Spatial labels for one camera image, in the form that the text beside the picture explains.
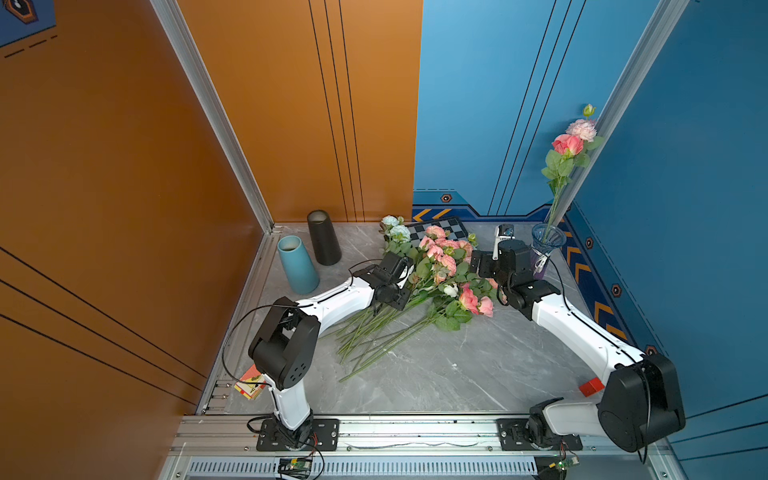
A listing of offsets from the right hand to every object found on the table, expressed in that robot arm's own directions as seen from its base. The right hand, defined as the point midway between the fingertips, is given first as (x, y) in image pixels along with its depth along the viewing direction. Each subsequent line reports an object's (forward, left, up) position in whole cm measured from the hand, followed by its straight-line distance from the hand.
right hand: (488, 252), depth 86 cm
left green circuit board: (-48, +50, -22) cm, 73 cm away
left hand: (-5, +25, -12) cm, 28 cm away
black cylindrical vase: (+11, +51, -8) cm, 53 cm away
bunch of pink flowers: (-3, +11, -14) cm, 18 cm away
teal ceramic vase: (0, +58, -12) cm, 59 cm away
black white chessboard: (+26, +5, -16) cm, 31 cm away
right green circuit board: (-48, -13, -20) cm, 54 cm away
